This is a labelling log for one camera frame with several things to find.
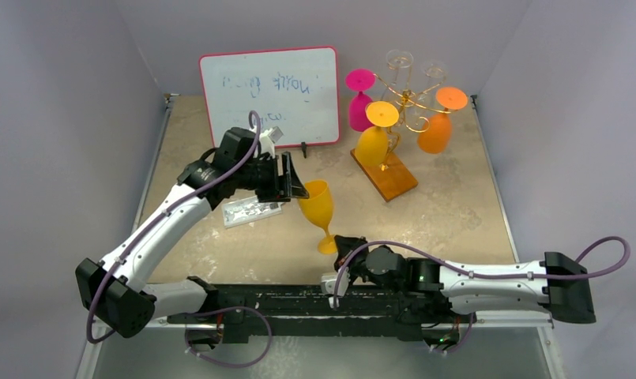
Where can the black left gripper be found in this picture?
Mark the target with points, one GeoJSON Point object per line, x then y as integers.
{"type": "Point", "coordinates": [291, 186]}

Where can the pink wine glass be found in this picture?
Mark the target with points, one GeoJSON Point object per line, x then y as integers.
{"type": "Point", "coordinates": [359, 80]}

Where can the black metal base frame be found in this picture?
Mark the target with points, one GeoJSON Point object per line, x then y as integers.
{"type": "Point", "coordinates": [240, 311]}

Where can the clear wine glass right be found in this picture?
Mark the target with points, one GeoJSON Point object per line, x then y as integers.
{"type": "Point", "coordinates": [436, 73]}

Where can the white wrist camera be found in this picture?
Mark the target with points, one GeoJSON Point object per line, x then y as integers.
{"type": "Point", "coordinates": [328, 283]}
{"type": "Point", "coordinates": [267, 141]}

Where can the yellow wine glass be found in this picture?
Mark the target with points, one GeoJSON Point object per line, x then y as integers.
{"type": "Point", "coordinates": [318, 210]}
{"type": "Point", "coordinates": [372, 146]}

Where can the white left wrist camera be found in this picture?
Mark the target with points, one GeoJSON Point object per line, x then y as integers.
{"type": "Point", "coordinates": [267, 141]}

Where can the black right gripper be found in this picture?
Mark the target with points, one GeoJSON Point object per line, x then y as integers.
{"type": "Point", "coordinates": [350, 251]}

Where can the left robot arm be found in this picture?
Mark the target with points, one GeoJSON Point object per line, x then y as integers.
{"type": "Point", "coordinates": [199, 189]}

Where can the orange wine glass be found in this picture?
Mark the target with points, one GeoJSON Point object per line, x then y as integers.
{"type": "Point", "coordinates": [438, 128]}

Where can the clear wine glass left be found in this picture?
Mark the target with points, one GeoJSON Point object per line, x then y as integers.
{"type": "Point", "coordinates": [398, 61]}

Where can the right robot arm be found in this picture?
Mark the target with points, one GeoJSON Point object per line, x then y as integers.
{"type": "Point", "coordinates": [556, 284]}

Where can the gold wire wine glass rack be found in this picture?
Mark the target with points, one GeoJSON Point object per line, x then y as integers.
{"type": "Point", "coordinates": [392, 178]}

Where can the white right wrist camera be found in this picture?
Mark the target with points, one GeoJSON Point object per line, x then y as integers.
{"type": "Point", "coordinates": [328, 283]}

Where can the yellow wine glass front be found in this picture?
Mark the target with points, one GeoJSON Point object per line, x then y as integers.
{"type": "Point", "coordinates": [318, 210]}

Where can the yellow wine glass left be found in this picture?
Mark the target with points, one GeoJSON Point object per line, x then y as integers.
{"type": "Point", "coordinates": [372, 146]}

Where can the red framed whiteboard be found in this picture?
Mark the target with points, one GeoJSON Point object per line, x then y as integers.
{"type": "Point", "coordinates": [295, 90]}

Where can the white plastic packaged item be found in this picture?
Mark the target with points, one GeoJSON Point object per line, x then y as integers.
{"type": "Point", "coordinates": [248, 210]}

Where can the clear wine glass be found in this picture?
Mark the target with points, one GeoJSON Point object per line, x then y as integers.
{"type": "Point", "coordinates": [398, 61]}
{"type": "Point", "coordinates": [436, 73]}

